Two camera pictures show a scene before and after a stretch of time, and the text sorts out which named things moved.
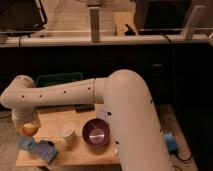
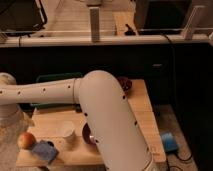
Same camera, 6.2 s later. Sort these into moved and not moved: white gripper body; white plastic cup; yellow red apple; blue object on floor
Moved: white gripper body; yellow red apple
Not moved: white plastic cup; blue object on floor
